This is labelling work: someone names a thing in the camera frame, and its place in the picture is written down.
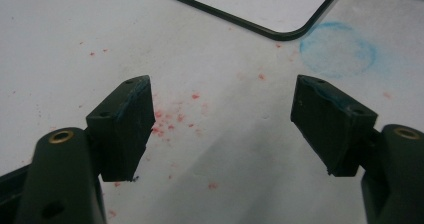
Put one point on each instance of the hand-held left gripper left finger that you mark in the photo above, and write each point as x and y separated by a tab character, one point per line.
123	134

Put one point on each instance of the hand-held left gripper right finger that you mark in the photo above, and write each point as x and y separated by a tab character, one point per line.
330	127

